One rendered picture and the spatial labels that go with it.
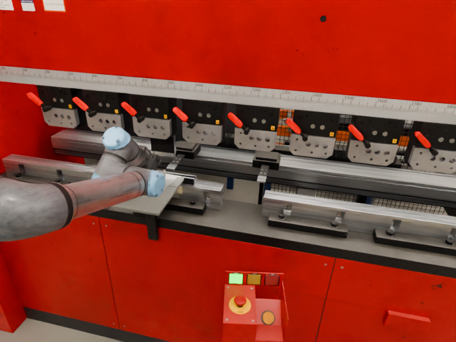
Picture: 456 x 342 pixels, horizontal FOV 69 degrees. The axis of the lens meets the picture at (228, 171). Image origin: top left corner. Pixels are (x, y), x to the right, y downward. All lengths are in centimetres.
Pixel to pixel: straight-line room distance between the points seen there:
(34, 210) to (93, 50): 78
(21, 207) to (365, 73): 96
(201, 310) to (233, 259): 37
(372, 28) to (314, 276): 89
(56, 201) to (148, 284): 102
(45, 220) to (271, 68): 79
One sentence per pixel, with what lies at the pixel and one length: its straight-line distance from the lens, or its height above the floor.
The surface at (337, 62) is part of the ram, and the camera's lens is 112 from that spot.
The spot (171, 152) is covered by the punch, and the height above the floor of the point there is 111.
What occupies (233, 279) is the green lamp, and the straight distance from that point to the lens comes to 120.
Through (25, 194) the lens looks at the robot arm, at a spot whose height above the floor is 135.
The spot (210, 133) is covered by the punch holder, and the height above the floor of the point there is 122.
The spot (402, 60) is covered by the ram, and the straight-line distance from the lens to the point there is 115.
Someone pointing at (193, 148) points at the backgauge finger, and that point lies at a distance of 156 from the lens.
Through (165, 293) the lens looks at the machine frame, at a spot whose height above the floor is 45.
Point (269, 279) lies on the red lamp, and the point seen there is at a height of 82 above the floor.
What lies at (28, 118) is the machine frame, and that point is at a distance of 202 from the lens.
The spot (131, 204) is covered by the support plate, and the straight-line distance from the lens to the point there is 124.
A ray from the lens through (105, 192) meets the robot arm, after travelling 80.
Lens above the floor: 167
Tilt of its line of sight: 28 degrees down
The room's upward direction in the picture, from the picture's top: 2 degrees clockwise
